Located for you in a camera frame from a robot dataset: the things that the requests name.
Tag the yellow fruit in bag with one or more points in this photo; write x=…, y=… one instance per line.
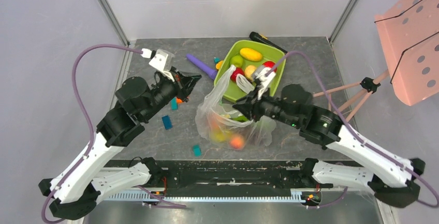
x=219, y=136

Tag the teal long block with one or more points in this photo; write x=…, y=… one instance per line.
x=174, y=103

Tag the black flashlight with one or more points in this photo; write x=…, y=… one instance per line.
x=254, y=36

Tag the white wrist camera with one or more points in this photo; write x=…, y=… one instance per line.
x=263, y=76
x=160, y=60

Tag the yellow fake mango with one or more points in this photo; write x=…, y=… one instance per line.
x=251, y=54

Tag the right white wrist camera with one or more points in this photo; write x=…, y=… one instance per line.
x=263, y=76

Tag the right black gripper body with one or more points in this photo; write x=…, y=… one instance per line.
x=255, y=105

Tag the red fake apple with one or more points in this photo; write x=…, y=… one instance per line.
x=271, y=65

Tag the yellow fake pear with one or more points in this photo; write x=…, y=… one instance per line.
x=249, y=70

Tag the green plastic tray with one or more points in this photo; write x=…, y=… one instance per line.
x=268, y=54

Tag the blue rectangular block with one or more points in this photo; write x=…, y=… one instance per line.
x=167, y=123

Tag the green fruit in bag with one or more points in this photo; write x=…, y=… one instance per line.
x=240, y=118

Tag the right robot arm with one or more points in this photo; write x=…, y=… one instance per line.
x=388, y=177

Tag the orange peach in bag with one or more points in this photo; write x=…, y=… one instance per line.
x=237, y=142

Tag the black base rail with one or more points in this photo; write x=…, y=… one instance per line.
x=231, y=178

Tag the green fake apple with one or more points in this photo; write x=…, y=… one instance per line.
x=237, y=61

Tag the orange yellow toy piece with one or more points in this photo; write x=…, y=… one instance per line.
x=219, y=65

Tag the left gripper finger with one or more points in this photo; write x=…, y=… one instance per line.
x=189, y=79
x=185, y=90

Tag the clear plastic bag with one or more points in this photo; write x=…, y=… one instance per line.
x=212, y=114

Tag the pink perforated music stand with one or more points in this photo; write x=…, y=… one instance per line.
x=408, y=33

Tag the red fake pomegranate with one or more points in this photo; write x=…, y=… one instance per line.
x=237, y=71

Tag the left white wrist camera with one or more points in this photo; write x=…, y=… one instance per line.
x=160, y=60

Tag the purple plastic handle tool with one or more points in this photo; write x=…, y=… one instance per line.
x=212, y=73

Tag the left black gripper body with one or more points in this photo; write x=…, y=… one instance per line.
x=167, y=88

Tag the small teal block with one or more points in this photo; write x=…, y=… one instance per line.
x=197, y=150

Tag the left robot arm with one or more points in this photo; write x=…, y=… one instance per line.
x=78, y=190

